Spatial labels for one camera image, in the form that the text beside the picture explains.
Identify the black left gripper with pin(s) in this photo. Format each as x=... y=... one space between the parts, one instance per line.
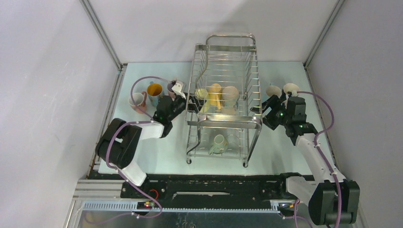
x=196 y=104

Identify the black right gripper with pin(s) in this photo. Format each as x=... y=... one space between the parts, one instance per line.
x=275 y=103

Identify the pale yellow faceted mug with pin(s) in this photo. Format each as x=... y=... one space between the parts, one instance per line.
x=203 y=100

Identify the light blue faceted mug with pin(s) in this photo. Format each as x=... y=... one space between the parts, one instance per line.
x=273 y=90

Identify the iridescent pale pink mug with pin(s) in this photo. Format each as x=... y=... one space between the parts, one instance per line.
x=171 y=93

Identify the black mug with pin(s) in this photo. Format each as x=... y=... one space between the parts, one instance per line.
x=290 y=86

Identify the blue butterfly mug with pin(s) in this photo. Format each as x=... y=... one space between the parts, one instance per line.
x=155 y=92

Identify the salmon dotted mug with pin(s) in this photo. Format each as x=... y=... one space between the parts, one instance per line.
x=138 y=102

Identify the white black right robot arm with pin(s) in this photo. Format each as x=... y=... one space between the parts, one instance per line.
x=334 y=199

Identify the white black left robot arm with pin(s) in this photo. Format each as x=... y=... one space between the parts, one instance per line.
x=118 y=143

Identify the orange yellow mug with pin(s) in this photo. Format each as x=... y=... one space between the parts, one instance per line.
x=215 y=95

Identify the cream seahorse pattern mug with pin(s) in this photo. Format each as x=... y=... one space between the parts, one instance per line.
x=230 y=95

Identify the green mug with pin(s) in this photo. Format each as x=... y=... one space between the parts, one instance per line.
x=220 y=145

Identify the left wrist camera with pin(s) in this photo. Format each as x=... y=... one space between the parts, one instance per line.
x=178 y=88

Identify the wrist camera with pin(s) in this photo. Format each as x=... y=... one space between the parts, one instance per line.
x=291 y=93
x=178 y=88

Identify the metal wire dish rack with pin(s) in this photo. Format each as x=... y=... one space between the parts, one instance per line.
x=226 y=59

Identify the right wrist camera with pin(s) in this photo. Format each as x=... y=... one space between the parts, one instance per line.
x=291 y=93

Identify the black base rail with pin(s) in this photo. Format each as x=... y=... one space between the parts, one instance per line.
x=233 y=192

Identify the aluminium frame post left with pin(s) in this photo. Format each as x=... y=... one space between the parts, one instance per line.
x=94 y=19

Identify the aluminium frame post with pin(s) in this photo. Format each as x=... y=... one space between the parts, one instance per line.
x=94 y=19
x=323 y=33

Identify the aluminium frame post right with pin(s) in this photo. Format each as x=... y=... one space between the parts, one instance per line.
x=323 y=33

